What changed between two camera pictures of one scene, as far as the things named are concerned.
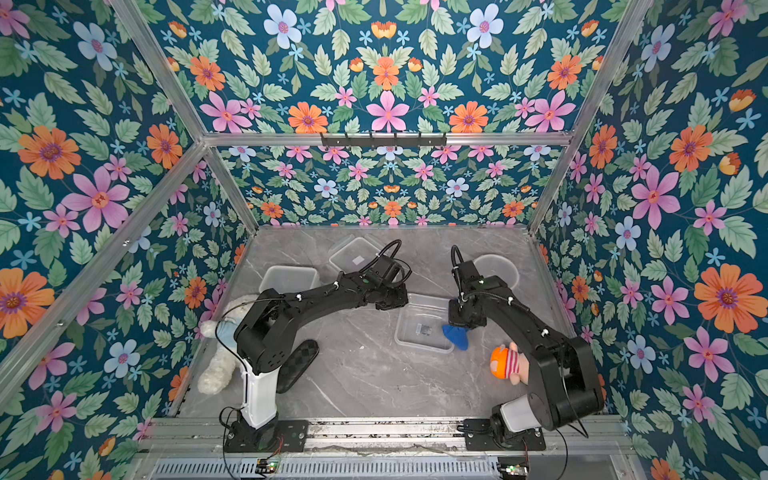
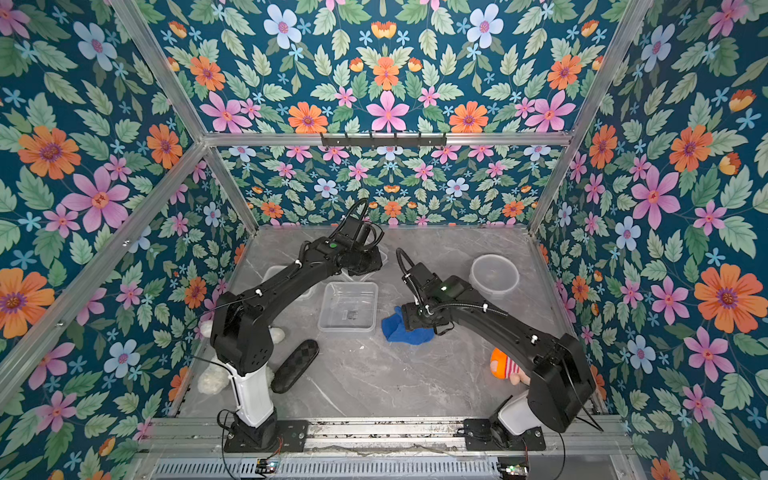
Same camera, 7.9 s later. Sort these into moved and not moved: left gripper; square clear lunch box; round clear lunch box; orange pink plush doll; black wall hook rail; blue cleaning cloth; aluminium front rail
Moved: blue cleaning cloth; square clear lunch box; left gripper
Not moved: round clear lunch box; aluminium front rail; black wall hook rail; orange pink plush doll
